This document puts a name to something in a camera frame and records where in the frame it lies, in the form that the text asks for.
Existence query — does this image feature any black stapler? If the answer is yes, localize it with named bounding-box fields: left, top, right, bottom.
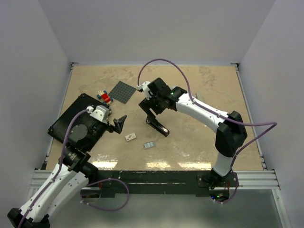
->
left=146, top=117, right=170, bottom=137

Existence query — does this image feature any white staple box sleeve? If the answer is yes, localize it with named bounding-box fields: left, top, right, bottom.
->
left=125, top=133, right=136, bottom=142

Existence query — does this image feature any staple box tray with staples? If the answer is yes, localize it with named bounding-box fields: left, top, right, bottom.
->
left=143, top=141, right=156, bottom=149

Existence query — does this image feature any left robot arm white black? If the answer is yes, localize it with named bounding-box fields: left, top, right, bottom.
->
left=8, top=106, right=127, bottom=228

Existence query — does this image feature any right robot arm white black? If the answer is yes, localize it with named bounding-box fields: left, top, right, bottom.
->
left=137, top=78, right=247, bottom=187

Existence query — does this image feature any light green stapler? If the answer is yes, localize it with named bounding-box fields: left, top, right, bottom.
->
left=195, top=92, right=204, bottom=102

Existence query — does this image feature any red blue lego car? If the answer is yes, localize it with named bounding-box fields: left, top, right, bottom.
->
left=97, top=90, right=114, bottom=105

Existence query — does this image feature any grey lego baseplate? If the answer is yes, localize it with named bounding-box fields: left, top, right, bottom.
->
left=109, top=81, right=136, bottom=104

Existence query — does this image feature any black flat case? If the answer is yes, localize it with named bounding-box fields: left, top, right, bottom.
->
left=47, top=93, right=112, bottom=143

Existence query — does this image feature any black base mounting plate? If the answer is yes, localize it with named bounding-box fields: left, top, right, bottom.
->
left=81, top=171, right=239, bottom=199

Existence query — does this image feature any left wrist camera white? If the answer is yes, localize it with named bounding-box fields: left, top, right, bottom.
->
left=87, top=105, right=112, bottom=123

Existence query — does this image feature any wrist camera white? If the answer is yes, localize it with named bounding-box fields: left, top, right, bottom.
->
left=87, top=105, right=112, bottom=123
left=136, top=81, right=153, bottom=100

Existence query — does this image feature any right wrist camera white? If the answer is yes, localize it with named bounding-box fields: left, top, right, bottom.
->
left=136, top=81, right=153, bottom=100

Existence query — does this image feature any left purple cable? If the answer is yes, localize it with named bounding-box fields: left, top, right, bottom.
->
left=16, top=109, right=130, bottom=228

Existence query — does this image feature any purple cable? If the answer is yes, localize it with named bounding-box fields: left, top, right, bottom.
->
left=16, top=109, right=130, bottom=228
left=137, top=58, right=278, bottom=205

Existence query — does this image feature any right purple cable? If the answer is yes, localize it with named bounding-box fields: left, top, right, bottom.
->
left=137, top=58, right=278, bottom=205

